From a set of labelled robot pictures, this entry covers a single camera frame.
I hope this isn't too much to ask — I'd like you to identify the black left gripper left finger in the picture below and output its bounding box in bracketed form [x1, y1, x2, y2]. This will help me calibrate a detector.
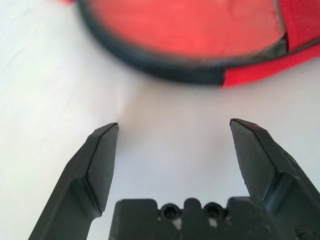
[27, 122, 119, 240]

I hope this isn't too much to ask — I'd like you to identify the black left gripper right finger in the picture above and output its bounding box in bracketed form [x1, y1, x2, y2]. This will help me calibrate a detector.
[229, 118, 320, 240]

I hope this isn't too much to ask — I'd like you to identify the red black paddle case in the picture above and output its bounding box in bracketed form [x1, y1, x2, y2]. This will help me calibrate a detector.
[59, 0, 320, 90]

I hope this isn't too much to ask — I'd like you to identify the red ping-pong paddle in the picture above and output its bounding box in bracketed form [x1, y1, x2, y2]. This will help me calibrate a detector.
[84, 0, 286, 59]

